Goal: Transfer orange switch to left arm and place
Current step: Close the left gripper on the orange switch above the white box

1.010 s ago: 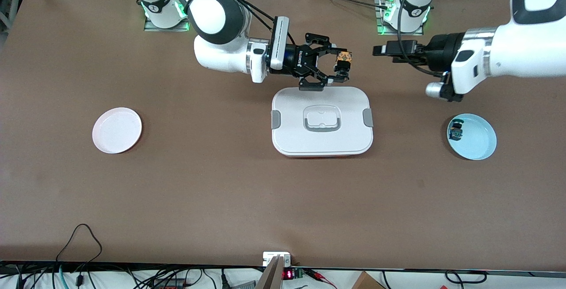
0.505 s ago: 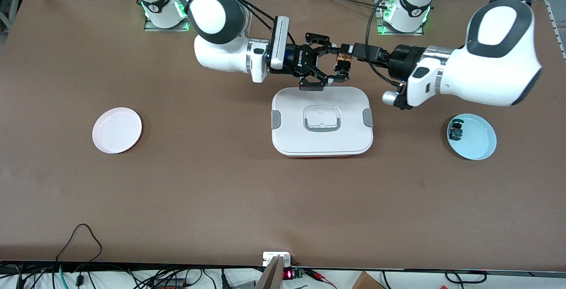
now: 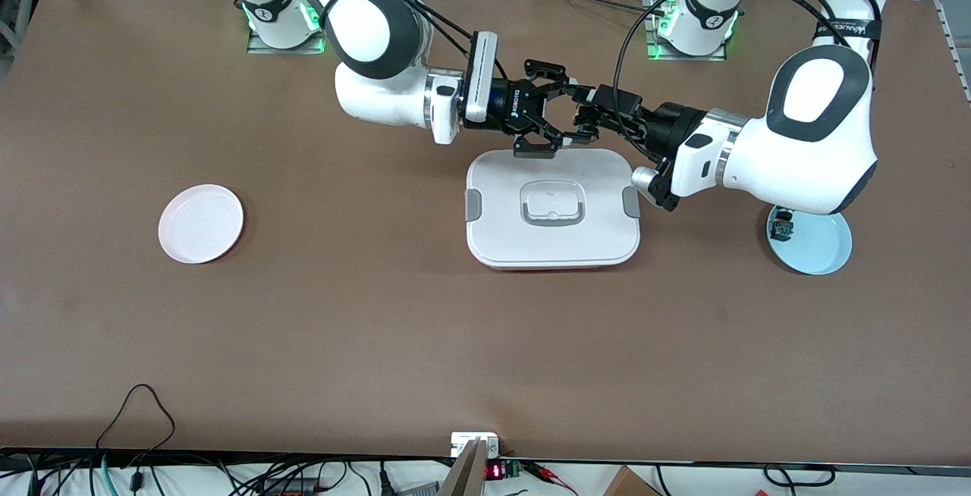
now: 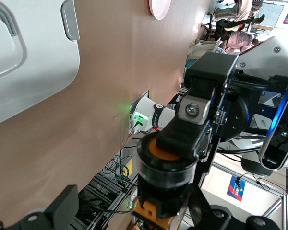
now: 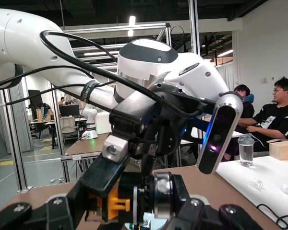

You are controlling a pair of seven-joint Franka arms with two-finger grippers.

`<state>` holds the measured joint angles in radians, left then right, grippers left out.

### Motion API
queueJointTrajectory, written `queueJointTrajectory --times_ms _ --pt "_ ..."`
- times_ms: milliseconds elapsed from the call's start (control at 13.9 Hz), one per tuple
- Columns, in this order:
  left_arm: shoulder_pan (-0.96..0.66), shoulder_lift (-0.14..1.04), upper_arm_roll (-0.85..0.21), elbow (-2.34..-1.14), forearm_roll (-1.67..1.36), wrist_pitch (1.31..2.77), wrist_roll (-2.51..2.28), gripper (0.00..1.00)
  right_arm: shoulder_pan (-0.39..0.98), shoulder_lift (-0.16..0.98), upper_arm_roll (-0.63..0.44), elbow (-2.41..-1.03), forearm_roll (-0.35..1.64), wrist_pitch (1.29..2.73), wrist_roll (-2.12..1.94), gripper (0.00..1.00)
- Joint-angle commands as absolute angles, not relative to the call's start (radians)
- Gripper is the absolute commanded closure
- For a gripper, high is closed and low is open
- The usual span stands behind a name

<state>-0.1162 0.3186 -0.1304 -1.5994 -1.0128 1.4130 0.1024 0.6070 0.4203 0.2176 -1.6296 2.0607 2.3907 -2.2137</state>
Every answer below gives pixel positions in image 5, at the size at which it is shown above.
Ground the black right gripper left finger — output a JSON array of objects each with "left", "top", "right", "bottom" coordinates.
[{"left": 0, "top": 181, "right": 92, "bottom": 230}]

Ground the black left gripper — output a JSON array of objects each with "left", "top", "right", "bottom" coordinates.
[{"left": 78, "top": 92, "right": 191, "bottom": 197}]

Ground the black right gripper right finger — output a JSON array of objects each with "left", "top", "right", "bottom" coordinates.
[{"left": 167, "top": 174, "right": 265, "bottom": 230}]

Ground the orange push-button switch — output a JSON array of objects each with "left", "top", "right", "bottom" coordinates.
[{"left": 85, "top": 172, "right": 176, "bottom": 225}]

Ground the small white background robot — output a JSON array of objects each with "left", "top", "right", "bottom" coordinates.
[{"left": 82, "top": 107, "right": 99, "bottom": 140}]

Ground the white office chair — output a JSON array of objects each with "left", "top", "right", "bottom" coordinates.
[{"left": 59, "top": 116, "right": 79, "bottom": 145}]

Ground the clear shaker bottle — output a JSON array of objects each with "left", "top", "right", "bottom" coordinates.
[{"left": 237, "top": 133, "right": 255, "bottom": 167}]

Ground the black computer monitor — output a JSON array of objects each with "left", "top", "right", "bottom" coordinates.
[{"left": 59, "top": 104, "right": 81, "bottom": 118}]

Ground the wooden block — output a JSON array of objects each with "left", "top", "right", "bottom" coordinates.
[{"left": 268, "top": 139, "right": 288, "bottom": 161}]

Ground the black office chair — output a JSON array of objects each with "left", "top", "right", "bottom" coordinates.
[{"left": 27, "top": 89, "right": 49, "bottom": 140}]

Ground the seated person dark hair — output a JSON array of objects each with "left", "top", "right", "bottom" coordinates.
[{"left": 233, "top": 84, "right": 255, "bottom": 135}]

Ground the person with glasses black shirt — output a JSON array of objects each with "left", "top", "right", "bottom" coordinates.
[{"left": 237, "top": 76, "right": 288, "bottom": 154}]

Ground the black cable on white table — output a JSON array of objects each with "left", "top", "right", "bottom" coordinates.
[{"left": 256, "top": 203, "right": 288, "bottom": 230}]

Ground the aluminium frame post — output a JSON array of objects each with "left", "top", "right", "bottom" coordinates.
[
  {"left": 1, "top": 88, "right": 30, "bottom": 193},
  {"left": 188, "top": 0, "right": 200, "bottom": 56}
]

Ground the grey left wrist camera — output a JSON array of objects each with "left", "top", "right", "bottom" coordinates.
[{"left": 196, "top": 92, "right": 244, "bottom": 175}]

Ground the black cable strap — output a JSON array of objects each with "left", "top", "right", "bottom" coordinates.
[{"left": 81, "top": 80, "right": 101, "bottom": 105}]

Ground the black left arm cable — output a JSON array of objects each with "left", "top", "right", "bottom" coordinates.
[{"left": 39, "top": 30, "right": 217, "bottom": 118}]

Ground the thin black cable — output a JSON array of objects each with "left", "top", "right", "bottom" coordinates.
[{"left": 0, "top": 65, "right": 117, "bottom": 106}]

